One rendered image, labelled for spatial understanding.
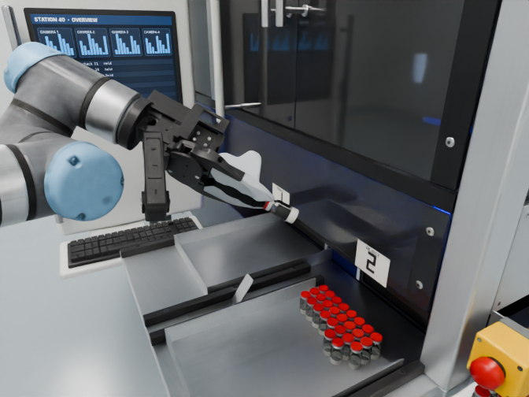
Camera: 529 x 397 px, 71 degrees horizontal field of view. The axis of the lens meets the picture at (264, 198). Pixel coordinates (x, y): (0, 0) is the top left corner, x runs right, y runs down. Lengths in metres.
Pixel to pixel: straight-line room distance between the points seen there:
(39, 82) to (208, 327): 0.52
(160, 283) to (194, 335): 0.20
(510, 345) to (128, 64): 1.14
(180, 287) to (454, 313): 0.57
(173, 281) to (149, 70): 0.67
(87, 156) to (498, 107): 0.46
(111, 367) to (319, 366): 1.43
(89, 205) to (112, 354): 1.72
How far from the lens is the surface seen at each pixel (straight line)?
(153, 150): 0.49
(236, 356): 0.74
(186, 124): 0.50
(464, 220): 0.59
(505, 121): 0.54
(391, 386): 0.71
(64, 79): 0.53
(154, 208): 0.46
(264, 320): 0.80
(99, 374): 2.02
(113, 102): 0.51
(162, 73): 1.28
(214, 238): 1.08
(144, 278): 0.96
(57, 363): 2.15
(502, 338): 0.64
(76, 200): 0.39
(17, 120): 0.53
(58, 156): 0.39
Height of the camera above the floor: 1.42
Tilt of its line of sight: 24 degrees down
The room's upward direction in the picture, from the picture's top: straight up
